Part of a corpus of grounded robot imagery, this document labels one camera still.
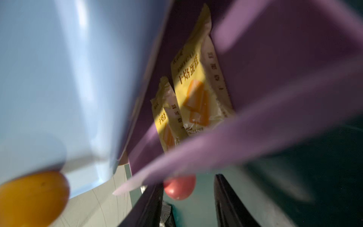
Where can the yellow cookie packet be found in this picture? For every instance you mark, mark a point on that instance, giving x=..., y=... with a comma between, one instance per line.
x=167, y=116
x=199, y=83

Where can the blue drawer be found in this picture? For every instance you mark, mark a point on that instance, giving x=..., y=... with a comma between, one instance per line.
x=73, y=76

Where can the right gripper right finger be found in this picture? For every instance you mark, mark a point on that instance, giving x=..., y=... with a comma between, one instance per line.
x=230, y=210

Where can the purple bottom drawer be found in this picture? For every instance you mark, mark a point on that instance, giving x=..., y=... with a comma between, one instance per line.
x=293, y=68

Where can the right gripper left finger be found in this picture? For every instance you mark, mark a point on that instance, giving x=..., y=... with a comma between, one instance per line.
x=147, y=211

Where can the black drycake packet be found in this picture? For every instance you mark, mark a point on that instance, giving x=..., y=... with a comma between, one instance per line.
x=167, y=217

